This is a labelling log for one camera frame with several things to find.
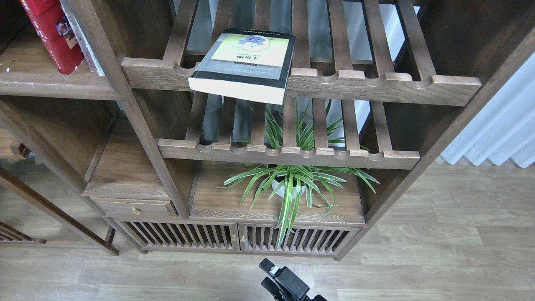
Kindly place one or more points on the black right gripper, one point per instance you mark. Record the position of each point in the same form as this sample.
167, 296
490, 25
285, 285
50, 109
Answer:
285, 286

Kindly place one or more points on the green and black book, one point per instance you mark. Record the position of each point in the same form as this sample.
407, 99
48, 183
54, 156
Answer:
246, 64

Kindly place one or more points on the red book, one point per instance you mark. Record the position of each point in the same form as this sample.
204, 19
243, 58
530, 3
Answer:
56, 33

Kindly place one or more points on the white book in shelf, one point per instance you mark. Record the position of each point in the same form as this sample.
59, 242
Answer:
89, 55

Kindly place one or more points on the brass drawer knob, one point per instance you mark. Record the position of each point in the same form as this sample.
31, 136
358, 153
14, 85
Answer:
136, 210

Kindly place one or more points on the dark wooden bookshelf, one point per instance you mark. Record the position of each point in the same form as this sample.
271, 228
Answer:
389, 84

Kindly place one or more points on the green spider plant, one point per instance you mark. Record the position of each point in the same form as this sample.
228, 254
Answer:
294, 180

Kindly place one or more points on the white curtain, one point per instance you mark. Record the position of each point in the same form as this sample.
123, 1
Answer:
504, 129

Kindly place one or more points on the dark wooden furniture at left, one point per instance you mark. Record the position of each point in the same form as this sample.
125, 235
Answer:
11, 236

